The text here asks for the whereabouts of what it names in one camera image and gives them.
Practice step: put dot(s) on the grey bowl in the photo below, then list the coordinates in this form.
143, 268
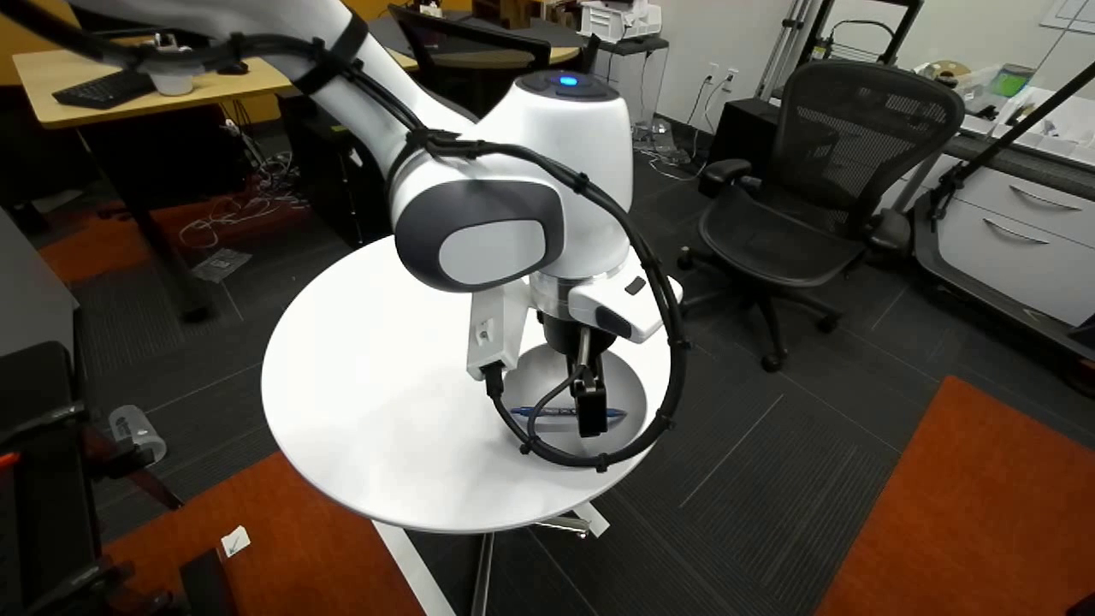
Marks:
536, 380

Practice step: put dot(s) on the wooden top desk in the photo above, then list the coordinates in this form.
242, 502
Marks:
173, 88

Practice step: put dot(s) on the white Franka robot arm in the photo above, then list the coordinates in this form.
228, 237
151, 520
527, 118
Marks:
500, 172

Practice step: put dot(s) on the green desk item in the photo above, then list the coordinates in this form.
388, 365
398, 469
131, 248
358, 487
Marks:
1012, 81

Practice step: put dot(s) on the small white floor tag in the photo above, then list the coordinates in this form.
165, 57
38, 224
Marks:
236, 542

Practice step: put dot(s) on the black slanted stand pole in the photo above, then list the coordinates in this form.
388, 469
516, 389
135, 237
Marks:
1012, 130

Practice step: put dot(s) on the black mesh office chair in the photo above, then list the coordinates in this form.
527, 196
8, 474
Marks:
824, 172

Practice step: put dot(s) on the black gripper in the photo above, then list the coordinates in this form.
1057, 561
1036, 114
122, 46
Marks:
570, 345

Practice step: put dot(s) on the black keyboard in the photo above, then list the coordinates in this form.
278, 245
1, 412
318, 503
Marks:
105, 88

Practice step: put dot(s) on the black floor box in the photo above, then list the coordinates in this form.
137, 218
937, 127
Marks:
747, 130

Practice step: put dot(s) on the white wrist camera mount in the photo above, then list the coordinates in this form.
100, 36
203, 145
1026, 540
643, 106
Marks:
496, 330

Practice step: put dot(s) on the white metal table base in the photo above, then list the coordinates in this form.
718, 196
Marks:
558, 520

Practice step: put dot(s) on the clear plastic cylinder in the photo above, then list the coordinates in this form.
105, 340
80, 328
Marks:
137, 432

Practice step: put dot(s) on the white drawer cabinet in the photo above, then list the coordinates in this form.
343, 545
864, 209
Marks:
1015, 245

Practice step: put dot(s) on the black equipment rack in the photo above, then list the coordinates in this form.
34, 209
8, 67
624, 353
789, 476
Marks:
45, 456

